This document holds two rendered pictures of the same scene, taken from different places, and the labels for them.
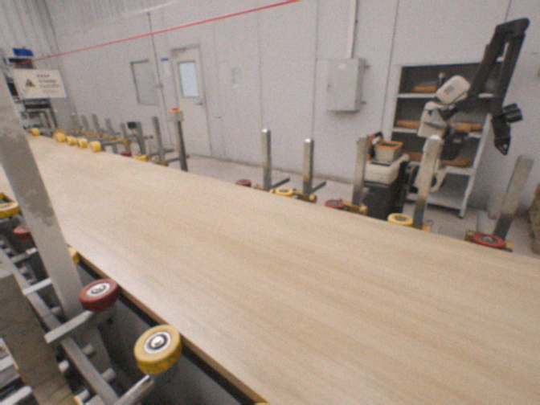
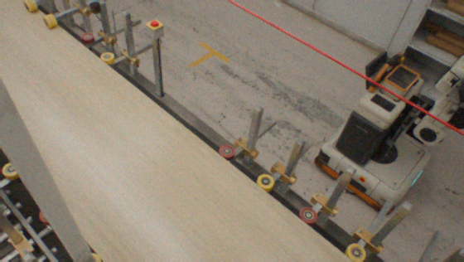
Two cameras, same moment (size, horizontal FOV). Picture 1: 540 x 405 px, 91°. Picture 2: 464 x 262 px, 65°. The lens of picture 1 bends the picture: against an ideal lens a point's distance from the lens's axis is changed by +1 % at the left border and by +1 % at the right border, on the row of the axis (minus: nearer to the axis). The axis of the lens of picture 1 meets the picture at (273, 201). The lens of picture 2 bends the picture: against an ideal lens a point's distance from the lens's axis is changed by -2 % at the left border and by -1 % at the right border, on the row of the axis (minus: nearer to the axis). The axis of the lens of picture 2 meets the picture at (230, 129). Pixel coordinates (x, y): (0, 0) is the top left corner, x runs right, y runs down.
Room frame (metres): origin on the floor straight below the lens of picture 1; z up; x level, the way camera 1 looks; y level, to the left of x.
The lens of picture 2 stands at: (0.18, 0.15, 2.37)
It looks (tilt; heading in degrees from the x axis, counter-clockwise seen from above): 49 degrees down; 0
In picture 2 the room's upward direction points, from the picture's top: 8 degrees clockwise
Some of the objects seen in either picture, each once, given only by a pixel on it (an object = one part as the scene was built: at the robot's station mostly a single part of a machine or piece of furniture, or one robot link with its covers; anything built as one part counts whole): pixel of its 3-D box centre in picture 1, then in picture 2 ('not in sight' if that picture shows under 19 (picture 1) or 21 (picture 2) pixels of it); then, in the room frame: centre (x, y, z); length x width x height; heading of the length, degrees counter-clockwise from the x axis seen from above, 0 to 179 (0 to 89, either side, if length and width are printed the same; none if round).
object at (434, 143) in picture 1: (422, 198); (384, 231); (0.94, -0.57, 0.94); 0.04 x 0.04 x 0.48; 53
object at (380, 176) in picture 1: (385, 186); (384, 114); (2.04, -0.91, 0.59); 0.55 x 0.34 x 0.83; 142
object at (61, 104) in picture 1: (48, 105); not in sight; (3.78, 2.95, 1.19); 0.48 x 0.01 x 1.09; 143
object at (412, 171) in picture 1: (424, 179); (428, 122); (1.93, -1.15, 0.68); 0.28 x 0.27 x 0.25; 142
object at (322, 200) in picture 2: (350, 208); (325, 204); (1.11, -0.35, 0.83); 0.14 x 0.06 x 0.05; 53
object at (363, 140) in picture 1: (357, 190); (334, 197); (1.09, -0.37, 0.92); 0.04 x 0.04 x 0.48; 53
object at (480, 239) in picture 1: (483, 253); not in sight; (0.70, -0.65, 0.85); 0.08 x 0.08 x 0.11
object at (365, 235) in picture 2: (410, 227); (368, 240); (0.96, -0.55, 0.81); 0.14 x 0.06 x 0.05; 53
